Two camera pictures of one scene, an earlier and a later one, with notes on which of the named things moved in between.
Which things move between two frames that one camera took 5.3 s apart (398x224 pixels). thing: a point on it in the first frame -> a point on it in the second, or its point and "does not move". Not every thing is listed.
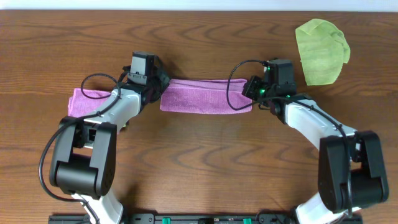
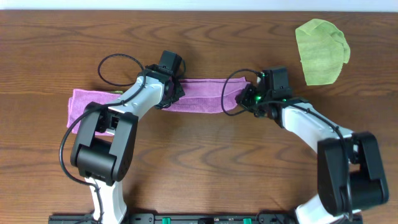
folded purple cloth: [78, 105] does not move
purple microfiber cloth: [203, 96] does not move
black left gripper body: [162, 82] -> [175, 93]
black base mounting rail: [185, 218] does not move
